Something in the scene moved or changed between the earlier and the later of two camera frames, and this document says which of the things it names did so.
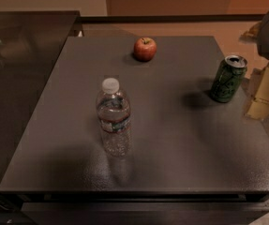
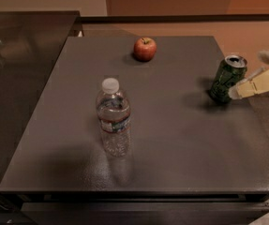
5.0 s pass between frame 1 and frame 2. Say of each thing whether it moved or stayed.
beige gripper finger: moved
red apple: stayed
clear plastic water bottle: stayed
